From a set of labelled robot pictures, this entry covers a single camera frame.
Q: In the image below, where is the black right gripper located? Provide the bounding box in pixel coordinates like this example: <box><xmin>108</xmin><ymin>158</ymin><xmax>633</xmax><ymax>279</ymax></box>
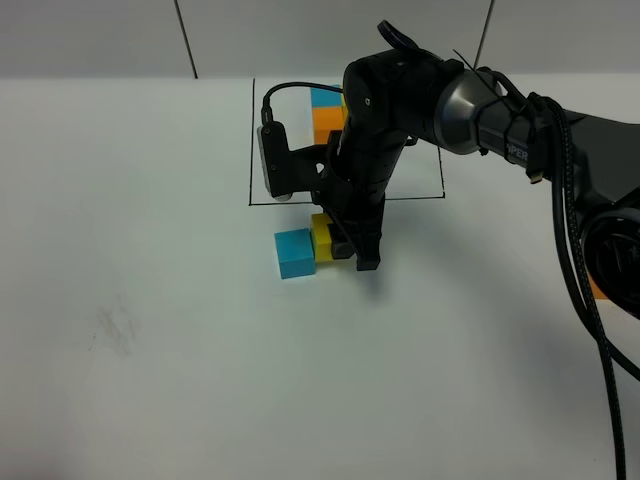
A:
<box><xmin>287</xmin><ymin>129</ymin><xmax>405</xmax><ymax>271</ymax></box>

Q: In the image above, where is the yellow cube block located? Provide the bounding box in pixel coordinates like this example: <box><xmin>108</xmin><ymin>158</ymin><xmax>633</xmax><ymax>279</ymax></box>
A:
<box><xmin>311</xmin><ymin>213</ymin><xmax>333</xmax><ymax>263</ymax></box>

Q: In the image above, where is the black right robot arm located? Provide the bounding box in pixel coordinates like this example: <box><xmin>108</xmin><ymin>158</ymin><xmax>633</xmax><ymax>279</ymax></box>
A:
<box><xmin>263</xmin><ymin>22</ymin><xmax>639</xmax><ymax>315</ymax></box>

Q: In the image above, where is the template orange cube block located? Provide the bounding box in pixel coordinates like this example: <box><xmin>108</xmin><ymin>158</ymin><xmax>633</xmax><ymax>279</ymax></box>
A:
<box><xmin>312</xmin><ymin>106</ymin><xmax>347</xmax><ymax>145</ymax></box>

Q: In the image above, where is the template blue cube block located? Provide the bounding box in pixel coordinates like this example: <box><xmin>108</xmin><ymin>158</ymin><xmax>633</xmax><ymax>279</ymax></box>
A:
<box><xmin>310</xmin><ymin>86</ymin><xmax>343</xmax><ymax>108</ymax></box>

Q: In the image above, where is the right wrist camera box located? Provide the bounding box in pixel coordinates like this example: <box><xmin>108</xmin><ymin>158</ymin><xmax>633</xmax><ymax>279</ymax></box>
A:
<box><xmin>257</xmin><ymin>121</ymin><xmax>293</xmax><ymax>202</ymax></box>

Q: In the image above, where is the black right camera cable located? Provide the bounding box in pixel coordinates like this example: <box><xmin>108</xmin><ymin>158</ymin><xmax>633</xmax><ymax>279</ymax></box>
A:
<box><xmin>258</xmin><ymin>82</ymin><xmax>346</xmax><ymax>125</ymax></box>

